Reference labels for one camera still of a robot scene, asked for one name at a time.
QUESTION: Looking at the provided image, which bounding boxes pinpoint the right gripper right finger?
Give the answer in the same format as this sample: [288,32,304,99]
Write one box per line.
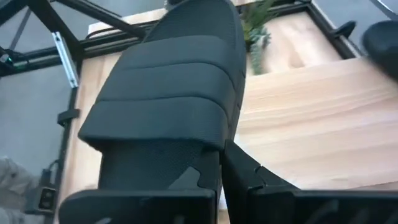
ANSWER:
[222,139,398,224]

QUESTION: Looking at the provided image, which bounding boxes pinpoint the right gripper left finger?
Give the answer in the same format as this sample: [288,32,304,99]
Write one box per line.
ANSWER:
[58,149,222,224]

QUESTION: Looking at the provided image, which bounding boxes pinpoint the black slide sandal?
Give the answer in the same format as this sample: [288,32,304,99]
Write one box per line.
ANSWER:
[77,0,248,191]
[362,20,398,82]

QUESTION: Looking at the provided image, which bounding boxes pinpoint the wooden shoe shelf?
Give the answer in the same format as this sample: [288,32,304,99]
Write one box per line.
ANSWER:
[234,57,398,191]

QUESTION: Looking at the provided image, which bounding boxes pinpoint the black power outlet box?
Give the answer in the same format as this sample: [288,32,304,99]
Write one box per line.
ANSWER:
[37,185,57,213]

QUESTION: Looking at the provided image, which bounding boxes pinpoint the black table clamp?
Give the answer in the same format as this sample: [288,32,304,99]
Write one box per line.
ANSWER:
[57,108,81,127]
[330,20,357,40]

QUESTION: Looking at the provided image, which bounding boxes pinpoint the small potted succulent plant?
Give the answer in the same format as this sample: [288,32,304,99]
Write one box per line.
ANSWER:
[241,0,278,76]

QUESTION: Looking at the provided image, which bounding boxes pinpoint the silver metal bracket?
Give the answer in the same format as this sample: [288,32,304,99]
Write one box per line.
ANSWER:
[51,30,80,89]

